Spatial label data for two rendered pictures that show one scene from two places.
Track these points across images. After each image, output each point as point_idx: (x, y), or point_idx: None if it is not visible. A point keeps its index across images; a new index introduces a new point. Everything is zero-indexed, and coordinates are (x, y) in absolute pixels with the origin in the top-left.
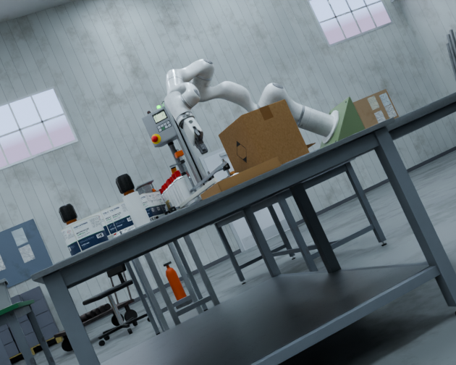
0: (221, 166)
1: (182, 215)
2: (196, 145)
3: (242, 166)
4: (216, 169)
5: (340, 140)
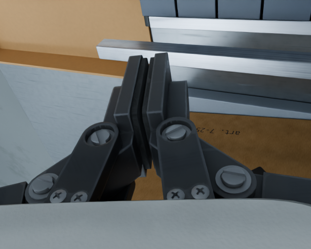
0: (166, 46)
1: None
2: (189, 152)
3: None
4: (291, 59)
5: (45, 147)
